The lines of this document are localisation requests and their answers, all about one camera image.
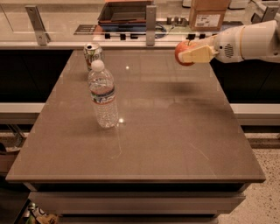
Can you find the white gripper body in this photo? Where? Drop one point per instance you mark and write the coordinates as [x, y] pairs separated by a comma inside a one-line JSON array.
[[227, 47]]

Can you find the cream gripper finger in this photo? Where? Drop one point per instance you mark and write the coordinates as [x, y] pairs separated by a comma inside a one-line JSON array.
[[209, 41], [197, 54]]

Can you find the red apple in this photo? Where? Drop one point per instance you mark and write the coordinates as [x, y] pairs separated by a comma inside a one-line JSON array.
[[182, 46]]

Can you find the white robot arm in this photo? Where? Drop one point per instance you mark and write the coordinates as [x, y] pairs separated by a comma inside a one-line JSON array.
[[247, 42]]

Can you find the clear plastic water bottle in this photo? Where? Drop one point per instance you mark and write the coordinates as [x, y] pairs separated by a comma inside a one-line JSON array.
[[103, 94]]

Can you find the brown cardboard box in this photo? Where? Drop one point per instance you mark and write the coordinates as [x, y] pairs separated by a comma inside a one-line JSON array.
[[207, 15]]

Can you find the dark open tray box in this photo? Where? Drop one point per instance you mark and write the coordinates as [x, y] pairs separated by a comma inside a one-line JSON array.
[[126, 11]]

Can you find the green soda can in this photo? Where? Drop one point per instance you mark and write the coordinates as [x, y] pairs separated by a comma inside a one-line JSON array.
[[92, 51]]

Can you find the grey table drawer unit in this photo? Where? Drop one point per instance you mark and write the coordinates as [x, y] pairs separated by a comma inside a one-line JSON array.
[[141, 207]]

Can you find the right metal glass bracket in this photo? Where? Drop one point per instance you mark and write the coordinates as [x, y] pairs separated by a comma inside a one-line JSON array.
[[265, 15]]

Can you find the metal glass bracket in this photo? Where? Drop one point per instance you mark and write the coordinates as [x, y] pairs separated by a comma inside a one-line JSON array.
[[150, 24], [41, 34], [265, 15]]

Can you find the middle metal glass bracket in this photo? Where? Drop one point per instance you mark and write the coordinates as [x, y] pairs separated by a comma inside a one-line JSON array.
[[150, 24]]

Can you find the left metal glass bracket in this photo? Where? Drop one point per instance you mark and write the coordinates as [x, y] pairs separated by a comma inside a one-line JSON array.
[[41, 34]]

